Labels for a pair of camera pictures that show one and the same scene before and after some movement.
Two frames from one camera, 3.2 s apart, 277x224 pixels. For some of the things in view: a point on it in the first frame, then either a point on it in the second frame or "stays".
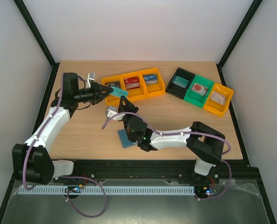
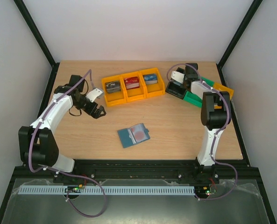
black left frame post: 40,40 stays
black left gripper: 98,95 to 96,115
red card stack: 131,82 stays
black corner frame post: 252,10 stays
